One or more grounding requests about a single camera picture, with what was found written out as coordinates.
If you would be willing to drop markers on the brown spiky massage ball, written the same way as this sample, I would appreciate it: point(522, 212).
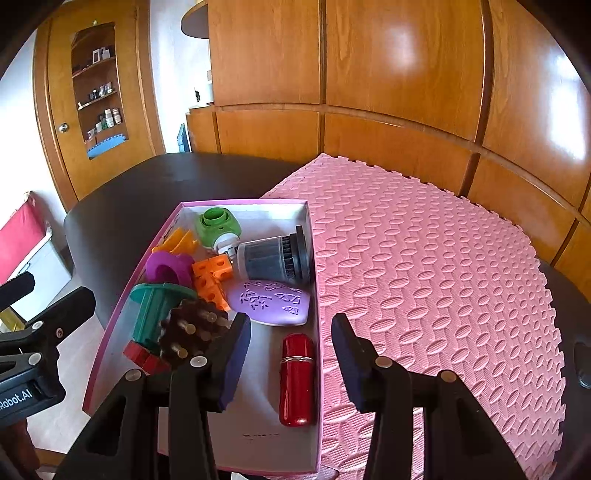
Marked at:
point(189, 330)

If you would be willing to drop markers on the pink-rimmed cardboard box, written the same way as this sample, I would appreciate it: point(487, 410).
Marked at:
point(263, 443)

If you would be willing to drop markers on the small bottles on cabinet shelves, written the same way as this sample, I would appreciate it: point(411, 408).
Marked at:
point(108, 117)

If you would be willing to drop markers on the blue foam mat piece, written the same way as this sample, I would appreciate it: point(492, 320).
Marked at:
point(106, 146)

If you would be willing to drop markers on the black oval leather cushion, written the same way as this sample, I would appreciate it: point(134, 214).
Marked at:
point(584, 364)

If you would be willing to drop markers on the pink foam mat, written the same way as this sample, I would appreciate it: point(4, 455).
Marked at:
point(415, 277)

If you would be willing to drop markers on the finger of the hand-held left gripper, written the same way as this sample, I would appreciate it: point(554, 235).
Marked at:
point(64, 314)
point(18, 288)

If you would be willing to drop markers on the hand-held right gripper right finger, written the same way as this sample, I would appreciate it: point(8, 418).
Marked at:
point(348, 364)

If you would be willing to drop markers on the wooden cabinet with glass door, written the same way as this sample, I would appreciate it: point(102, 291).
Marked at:
point(55, 92)

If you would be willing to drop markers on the orange plastic block toy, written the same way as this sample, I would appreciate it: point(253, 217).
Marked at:
point(210, 277)

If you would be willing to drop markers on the purple patterned oval toy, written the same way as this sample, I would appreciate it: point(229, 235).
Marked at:
point(272, 302)

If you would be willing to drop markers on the person's left forearm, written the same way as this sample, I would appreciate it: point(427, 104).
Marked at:
point(14, 447)

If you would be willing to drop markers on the red plastic block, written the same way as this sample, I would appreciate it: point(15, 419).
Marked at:
point(143, 357)

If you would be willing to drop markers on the red metallic capsule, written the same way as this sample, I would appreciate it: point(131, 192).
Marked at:
point(298, 383)

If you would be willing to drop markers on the grey cylindrical vacuum filter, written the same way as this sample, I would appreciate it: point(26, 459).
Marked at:
point(268, 258)

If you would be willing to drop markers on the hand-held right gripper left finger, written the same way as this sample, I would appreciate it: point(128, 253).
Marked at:
point(235, 364)

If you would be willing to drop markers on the yellow plastic piece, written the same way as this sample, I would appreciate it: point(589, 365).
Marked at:
point(178, 242)

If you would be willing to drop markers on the red cloth panel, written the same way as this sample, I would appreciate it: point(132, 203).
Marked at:
point(18, 235)

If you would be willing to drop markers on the teal plastic spool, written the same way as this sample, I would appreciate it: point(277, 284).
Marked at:
point(152, 314)

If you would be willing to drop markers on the green and white plastic dispenser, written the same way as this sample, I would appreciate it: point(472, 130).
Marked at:
point(217, 224)

